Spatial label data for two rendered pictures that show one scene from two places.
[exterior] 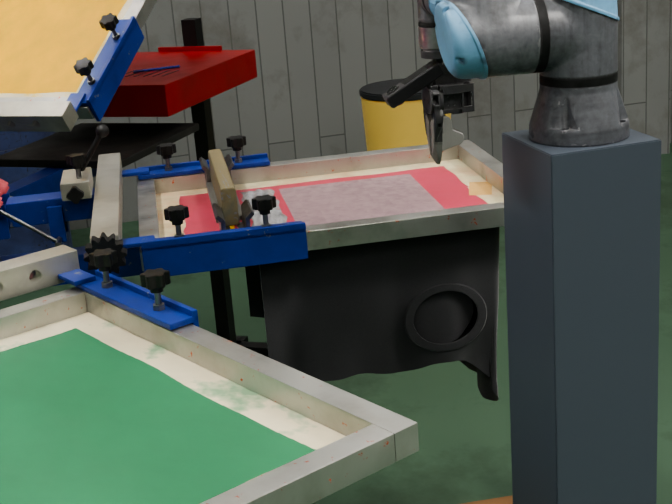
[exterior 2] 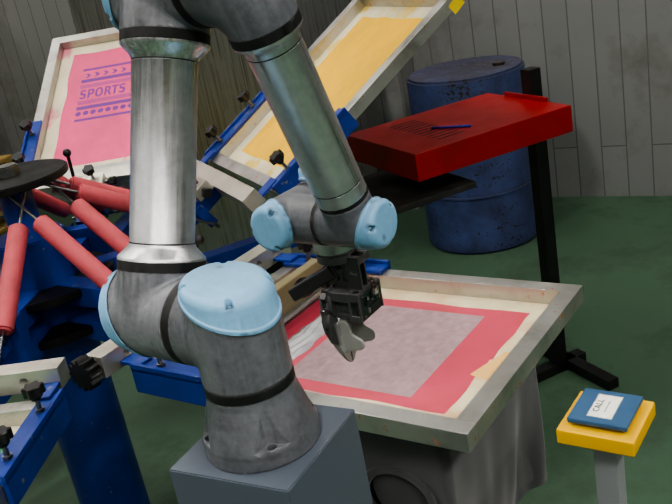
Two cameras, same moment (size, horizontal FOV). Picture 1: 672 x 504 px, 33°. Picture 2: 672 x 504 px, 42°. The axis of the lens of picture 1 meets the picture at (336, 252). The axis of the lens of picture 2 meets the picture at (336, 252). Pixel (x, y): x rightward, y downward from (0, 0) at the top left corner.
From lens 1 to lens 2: 1.65 m
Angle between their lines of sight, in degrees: 43
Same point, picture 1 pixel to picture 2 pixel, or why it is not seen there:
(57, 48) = not seen: hidden behind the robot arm
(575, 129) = (210, 444)
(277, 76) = not seen: outside the picture
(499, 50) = (132, 341)
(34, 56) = not seen: hidden behind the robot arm
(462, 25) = (102, 306)
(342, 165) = (444, 288)
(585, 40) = (201, 354)
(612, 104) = (246, 430)
